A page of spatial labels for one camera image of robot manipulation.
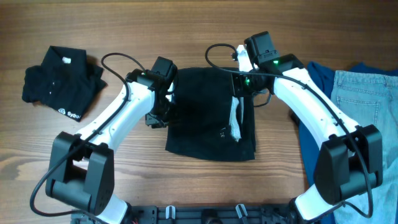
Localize left black cable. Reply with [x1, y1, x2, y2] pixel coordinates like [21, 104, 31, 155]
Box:
[29, 52, 147, 218]

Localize black cable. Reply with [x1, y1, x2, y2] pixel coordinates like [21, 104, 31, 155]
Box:
[204, 43, 374, 220]
[29, 52, 147, 218]

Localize blue shirt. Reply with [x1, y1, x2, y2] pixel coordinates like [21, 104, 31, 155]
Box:
[290, 61, 398, 224]

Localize folded black polo shirt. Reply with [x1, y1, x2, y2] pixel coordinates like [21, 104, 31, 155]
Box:
[22, 46, 106, 122]

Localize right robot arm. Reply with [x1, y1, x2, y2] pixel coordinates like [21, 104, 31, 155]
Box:
[233, 32, 383, 223]

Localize light blue jeans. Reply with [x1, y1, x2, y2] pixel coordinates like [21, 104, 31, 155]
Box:
[329, 70, 398, 224]

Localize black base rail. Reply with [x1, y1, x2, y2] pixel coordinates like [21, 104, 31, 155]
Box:
[122, 203, 302, 224]

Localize right black cable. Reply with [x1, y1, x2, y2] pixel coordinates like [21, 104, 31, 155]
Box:
[204, 43, 374, 220]

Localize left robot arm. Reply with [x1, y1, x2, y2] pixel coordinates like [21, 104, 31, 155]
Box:
[45, 57, 178, 223]

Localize black shorts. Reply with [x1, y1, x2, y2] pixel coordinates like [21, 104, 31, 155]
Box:
[165, 67, 256, 162]

